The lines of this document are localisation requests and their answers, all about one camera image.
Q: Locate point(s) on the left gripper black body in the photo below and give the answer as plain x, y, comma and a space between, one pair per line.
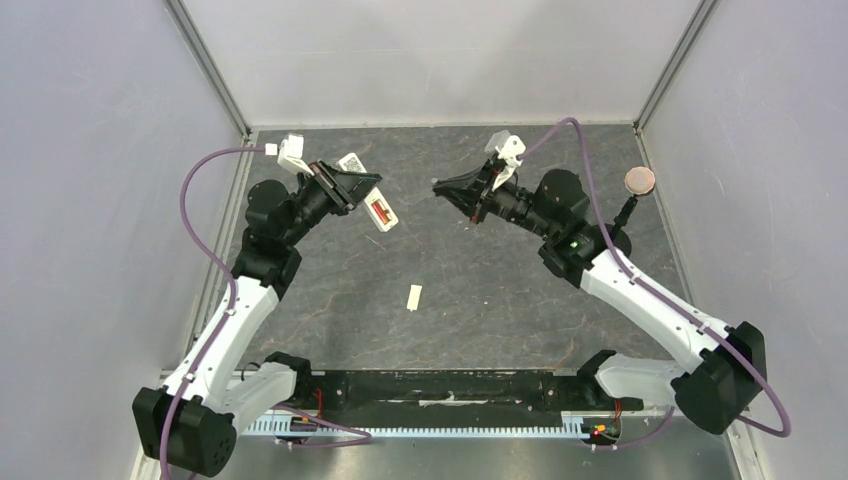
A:
320, 172

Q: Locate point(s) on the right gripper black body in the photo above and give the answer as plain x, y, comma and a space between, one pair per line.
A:
486, 192

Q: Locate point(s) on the white remote control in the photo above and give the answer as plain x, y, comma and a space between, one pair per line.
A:
352, 163

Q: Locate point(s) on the white battery cover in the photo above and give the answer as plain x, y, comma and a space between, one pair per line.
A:
414, 296

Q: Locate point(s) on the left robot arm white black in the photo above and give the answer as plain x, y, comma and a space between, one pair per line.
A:
193, 420

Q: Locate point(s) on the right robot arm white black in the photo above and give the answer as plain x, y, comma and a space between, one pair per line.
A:
715, 370

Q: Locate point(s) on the black stand with pink disc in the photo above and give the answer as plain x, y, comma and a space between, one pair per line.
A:
639, 182

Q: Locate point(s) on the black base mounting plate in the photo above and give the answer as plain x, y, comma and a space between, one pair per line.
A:
453, 398

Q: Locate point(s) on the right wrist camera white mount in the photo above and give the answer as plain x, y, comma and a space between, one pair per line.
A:
508, 149

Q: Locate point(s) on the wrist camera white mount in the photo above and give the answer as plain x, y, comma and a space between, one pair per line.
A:
508, 149
289, 154

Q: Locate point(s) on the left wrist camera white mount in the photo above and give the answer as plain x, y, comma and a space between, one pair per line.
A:
289, 154

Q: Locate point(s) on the white slotted cable duct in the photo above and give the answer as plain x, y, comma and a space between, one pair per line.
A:
283, 424

